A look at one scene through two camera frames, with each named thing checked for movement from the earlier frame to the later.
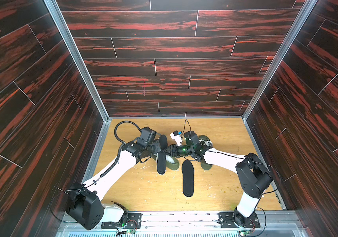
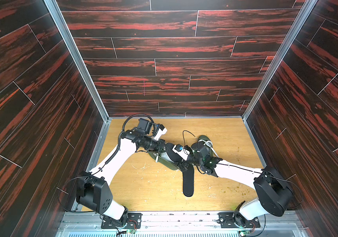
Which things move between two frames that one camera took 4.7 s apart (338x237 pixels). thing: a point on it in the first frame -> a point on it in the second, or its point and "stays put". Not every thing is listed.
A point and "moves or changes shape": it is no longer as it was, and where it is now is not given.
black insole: x=161 y=155 moves or changes shape
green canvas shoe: x=171 y=163 stays put
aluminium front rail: x=273 y=223 stays put
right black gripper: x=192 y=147 -> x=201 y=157
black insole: x=188 y=169 stays put
